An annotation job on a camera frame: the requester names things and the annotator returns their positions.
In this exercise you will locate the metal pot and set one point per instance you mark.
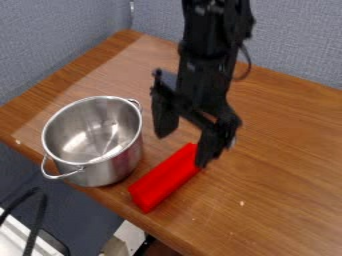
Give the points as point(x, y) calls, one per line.
point(92, 140)

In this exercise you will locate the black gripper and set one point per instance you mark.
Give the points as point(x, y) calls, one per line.
point(192, 94)

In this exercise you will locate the white equipment box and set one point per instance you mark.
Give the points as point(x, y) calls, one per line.
point(13, 236)

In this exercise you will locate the white table bracket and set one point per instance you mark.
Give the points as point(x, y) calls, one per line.
point(129, 241)

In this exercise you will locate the red block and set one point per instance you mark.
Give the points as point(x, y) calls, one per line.
point(164, 178)

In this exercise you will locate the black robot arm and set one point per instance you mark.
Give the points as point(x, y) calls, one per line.
point(217, 25)

